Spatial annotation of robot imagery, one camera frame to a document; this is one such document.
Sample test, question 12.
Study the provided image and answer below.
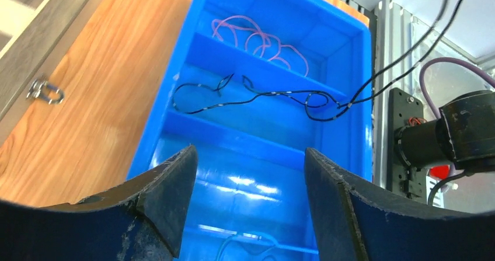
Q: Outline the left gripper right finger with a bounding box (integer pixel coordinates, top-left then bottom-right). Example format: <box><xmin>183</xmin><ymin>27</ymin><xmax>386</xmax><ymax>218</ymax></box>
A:
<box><xmin>304</xmin><ymin>148</ymin><xmax>494</xmax><ymax>260</ymax></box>

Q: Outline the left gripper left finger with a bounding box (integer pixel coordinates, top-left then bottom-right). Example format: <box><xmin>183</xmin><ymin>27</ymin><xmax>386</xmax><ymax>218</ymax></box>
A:
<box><xmin>1</xmin><ymin>145</ymin><xmax>198</xmax><ymax>260</ymax></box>

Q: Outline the red thin cable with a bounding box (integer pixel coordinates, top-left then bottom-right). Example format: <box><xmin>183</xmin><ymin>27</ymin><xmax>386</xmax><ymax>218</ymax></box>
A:
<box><xmin>211</xmin><ymin>15</ymin><xmax>310</xmax><ymax>78</ymax></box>

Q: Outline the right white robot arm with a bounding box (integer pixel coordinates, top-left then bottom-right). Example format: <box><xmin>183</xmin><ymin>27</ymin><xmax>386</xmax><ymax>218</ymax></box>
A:
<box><xmin>395</xmin><ymin>90</ymin><xmax>494</xmax><ymax>173</ymax></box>

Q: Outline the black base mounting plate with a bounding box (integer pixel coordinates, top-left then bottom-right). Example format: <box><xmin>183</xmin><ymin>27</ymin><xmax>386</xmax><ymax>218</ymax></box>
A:
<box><xmin>373</xmin><ymin>0</ymin><xmax>430</xmax><ymax>202</ymax></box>

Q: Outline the metal chessboard latch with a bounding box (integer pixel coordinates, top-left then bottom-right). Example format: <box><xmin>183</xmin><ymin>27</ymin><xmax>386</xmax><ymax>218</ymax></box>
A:
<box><xmin>26</xmin><ymin>78</ymin><xmax>65</xmax><ymax>105</ymax></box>

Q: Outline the blue plastic divided bin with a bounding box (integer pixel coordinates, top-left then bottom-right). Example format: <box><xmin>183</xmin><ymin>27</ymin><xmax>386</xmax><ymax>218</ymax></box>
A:
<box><xmin>128</xmin><ymin>0</ymin><xmax>372</xmax><ymax>260</ymax></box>

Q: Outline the wooden chessboard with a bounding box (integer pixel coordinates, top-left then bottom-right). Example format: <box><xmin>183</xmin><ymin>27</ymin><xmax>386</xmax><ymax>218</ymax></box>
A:
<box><xmin>1</xmin><ymin>0</ymin><xmax>100</xmax><ymax>117</ymax></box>

